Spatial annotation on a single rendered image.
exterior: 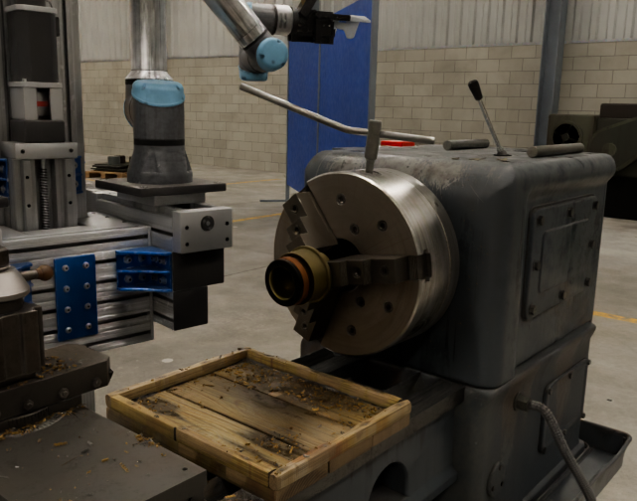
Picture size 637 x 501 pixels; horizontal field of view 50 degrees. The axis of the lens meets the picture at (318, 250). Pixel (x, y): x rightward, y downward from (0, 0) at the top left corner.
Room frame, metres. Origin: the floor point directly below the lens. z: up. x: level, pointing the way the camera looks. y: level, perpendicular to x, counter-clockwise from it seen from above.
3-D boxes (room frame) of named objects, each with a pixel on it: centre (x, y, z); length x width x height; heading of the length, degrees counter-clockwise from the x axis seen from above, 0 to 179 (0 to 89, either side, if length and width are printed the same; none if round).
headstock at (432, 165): (1.49, -0.31, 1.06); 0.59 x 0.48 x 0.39; 140
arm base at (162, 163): (1.62, 0.38, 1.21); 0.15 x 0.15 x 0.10
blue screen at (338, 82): (8.02, 0.02, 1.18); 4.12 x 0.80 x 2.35; 13
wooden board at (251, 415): (0.98, 0.08, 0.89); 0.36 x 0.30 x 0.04; 50
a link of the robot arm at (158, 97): (1.63, 0.38, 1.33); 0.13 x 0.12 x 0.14; 22
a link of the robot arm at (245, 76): (1.83, 0.17, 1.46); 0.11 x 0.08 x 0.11; 22
